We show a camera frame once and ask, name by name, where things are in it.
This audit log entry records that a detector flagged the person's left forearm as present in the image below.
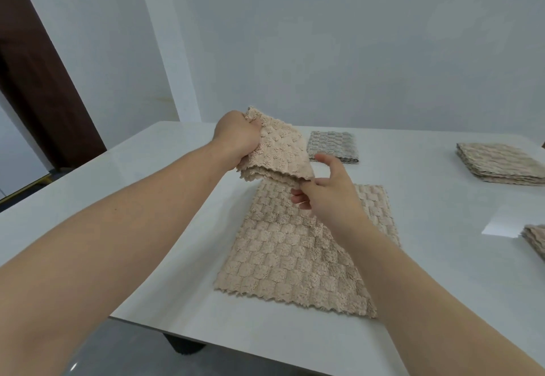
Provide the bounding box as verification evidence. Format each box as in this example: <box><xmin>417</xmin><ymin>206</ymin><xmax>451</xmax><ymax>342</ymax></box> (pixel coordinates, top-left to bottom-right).
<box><xmin>0</xmin><ymin>141</ymin><xmax>233</xmax><ymax>376</ymax></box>

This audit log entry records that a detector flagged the person's left hand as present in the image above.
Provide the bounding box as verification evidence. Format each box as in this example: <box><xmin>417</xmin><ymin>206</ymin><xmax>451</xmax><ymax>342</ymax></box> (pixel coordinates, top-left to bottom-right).
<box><xmin>211</xmin><ymin>110</ymin><xmax>263</xmax><ymax>172</ymax></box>

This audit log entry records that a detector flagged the grey waffle towel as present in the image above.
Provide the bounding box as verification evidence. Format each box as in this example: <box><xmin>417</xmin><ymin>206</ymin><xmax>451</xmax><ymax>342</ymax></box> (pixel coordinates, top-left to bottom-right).
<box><xmin>306</xmin><ymin>131</ymin><xmax>360</xmax><ymax>164</ymax></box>

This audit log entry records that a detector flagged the beige waffle towel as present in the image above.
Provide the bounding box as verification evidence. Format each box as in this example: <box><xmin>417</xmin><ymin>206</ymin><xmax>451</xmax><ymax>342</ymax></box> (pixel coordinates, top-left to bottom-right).
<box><xmin>455</xmin><ymin>142</ymin><xmax>545</xmax><ymax>186</ymax></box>
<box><xmin>238</xmin><ymin>106</ymin><xmax>316</xmax><ymax>191</ymax></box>
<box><xmin>520</xmin><ymin>223</ymin><xmax>545</xmax><ymax>261</ymax></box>

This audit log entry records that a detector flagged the white marble table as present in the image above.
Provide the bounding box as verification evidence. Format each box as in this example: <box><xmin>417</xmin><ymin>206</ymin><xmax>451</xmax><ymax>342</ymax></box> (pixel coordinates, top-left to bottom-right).
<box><xmin>0</xmin><ymin>120</ymin><xmax>545</xmax><ymax>376</ymax></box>

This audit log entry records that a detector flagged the person's right hand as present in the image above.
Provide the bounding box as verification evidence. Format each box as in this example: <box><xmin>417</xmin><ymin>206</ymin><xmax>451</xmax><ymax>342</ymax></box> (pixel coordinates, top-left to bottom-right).
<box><xmin>291</xmin><ymin>153</ymin><xmax>367</xmax><ymax>236</ymax></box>

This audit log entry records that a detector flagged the dark brown door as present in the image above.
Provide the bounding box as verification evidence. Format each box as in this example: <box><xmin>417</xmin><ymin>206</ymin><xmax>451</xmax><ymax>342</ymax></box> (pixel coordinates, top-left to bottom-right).
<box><xmin>0</xmin><ymin>0</ymin><xmax>107</xmax><ymax>172</ymax></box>

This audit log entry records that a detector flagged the stack of cloths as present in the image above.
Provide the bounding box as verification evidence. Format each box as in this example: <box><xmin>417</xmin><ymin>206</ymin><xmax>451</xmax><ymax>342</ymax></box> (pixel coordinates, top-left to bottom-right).
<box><xmin>212</xmin><ymin>179</ymin><xmax>402</xmax><ymax>319</ymax></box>

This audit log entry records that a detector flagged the person's right forearm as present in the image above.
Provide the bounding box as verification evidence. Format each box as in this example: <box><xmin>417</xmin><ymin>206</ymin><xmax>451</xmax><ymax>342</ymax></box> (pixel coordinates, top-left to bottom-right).
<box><xmin>336</xmin><ymin>214</ymin><xmax>545</xmax><ymax>376</ymax></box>

